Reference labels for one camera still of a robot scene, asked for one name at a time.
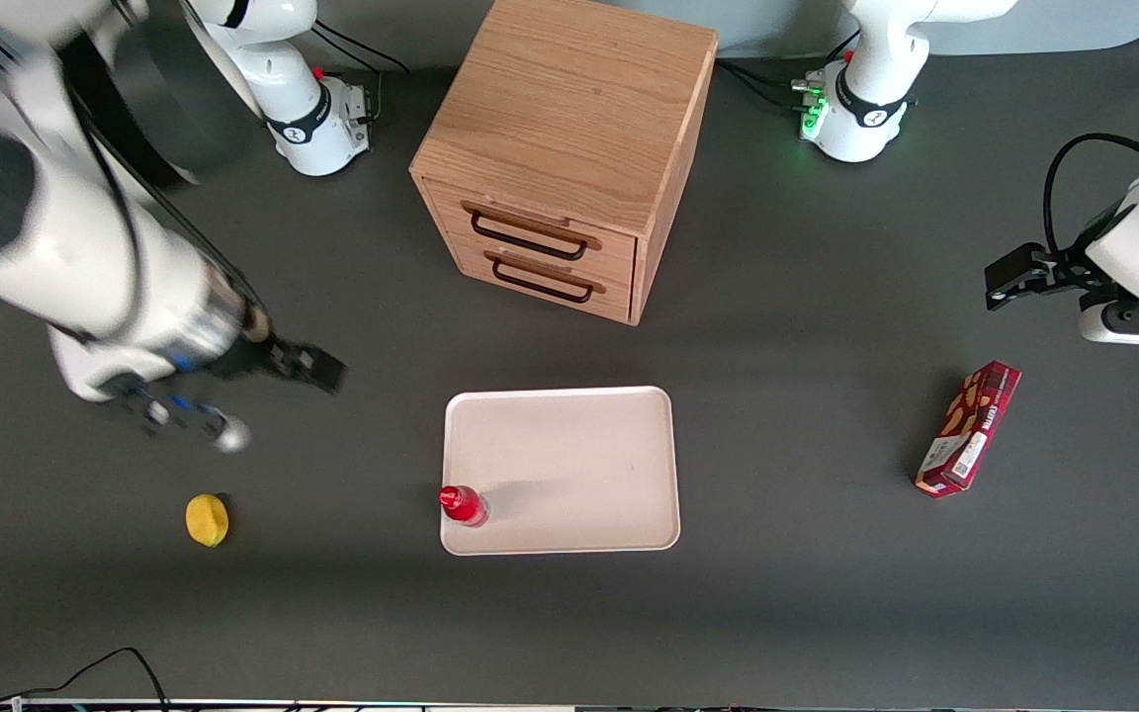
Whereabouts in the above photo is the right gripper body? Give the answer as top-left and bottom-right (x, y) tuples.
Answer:
(169, 287), (284, 387)

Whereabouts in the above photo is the red coke bottle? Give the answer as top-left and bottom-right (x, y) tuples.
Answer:
(438, 485), (490, 529)

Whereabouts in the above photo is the cream plastic tray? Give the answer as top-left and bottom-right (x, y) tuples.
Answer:
(440, 386), (682, 557)

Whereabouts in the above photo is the red tartan shortbread cookie box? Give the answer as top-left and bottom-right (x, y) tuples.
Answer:
(914, 360), (1023, 499)

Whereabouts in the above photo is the yellow lemon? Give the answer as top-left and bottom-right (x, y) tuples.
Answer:
(185, 493), (231, 549)

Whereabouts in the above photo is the wooden drawer front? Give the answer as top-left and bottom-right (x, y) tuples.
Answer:
(421, 178), (639, 290)
(451, 232), (636, 324)

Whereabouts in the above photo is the wooden drawer cabinet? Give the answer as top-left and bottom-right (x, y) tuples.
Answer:
(408, 0), (720, 328)

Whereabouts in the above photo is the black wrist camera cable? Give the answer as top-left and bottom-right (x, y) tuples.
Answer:
(1042, 133), (1139, 260)

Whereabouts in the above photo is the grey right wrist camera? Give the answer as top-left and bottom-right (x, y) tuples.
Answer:
(120, 379), (252, 454)

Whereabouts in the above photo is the black drawer handle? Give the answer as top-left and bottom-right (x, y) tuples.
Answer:
(470, 210), (591, 263)
(490, 258), (596, 306)

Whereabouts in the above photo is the black arm base cable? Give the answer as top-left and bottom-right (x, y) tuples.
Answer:
(716, 30), (862, 112)
(310, 18), (410, 125)

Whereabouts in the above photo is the black cable at table edge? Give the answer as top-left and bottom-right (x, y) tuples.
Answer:
(0, 647), (171, 712)

